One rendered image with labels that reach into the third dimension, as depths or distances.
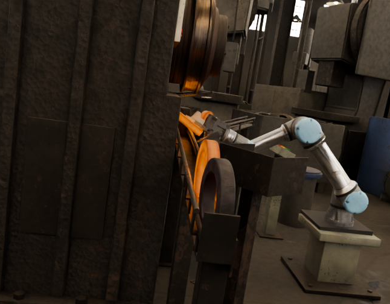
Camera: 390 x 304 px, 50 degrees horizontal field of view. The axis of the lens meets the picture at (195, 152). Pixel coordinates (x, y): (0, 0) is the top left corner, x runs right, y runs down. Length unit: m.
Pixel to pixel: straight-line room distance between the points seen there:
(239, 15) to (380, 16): 1.68
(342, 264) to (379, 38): 3.55
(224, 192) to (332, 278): 1.58
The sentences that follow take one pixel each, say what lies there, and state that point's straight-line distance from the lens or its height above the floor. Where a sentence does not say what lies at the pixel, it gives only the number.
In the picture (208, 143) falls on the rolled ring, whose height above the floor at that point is 0.78.
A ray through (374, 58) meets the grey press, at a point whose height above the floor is 1.54.
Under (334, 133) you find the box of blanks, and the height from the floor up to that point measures 0.65.
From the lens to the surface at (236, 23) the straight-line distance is 4.67.
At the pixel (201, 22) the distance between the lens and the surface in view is 1.78.
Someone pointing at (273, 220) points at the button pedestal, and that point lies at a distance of 2.87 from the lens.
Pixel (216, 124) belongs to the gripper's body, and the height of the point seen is 0.75.
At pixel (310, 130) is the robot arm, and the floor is 0.79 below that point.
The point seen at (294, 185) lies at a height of 0.62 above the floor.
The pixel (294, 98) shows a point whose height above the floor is 0.96.
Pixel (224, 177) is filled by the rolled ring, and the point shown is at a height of 0.74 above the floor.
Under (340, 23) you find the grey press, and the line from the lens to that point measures 5.55.
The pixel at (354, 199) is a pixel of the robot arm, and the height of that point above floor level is 0.50.
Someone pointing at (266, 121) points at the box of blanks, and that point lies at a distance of 4.07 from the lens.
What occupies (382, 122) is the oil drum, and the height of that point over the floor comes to 0.83.
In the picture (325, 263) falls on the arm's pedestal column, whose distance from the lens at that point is 2.31.
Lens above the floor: 0.91
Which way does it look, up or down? 9 degrees down
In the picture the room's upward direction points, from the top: 8 degrees clockwise
